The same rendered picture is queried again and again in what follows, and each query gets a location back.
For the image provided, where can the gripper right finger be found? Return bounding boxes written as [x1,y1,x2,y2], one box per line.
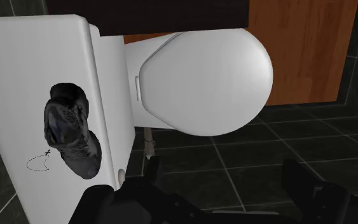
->
[282,158,358,224]

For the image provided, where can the black boot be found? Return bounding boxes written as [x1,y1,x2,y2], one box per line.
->
[43,81,102,180]

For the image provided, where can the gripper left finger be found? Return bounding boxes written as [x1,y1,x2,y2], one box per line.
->
[68,156,218,224]

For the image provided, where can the white toilet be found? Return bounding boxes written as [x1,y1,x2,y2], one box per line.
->
[0,13,274,224]

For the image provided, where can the brown wooden cabinet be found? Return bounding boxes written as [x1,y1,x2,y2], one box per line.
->
[123,0,358,106]

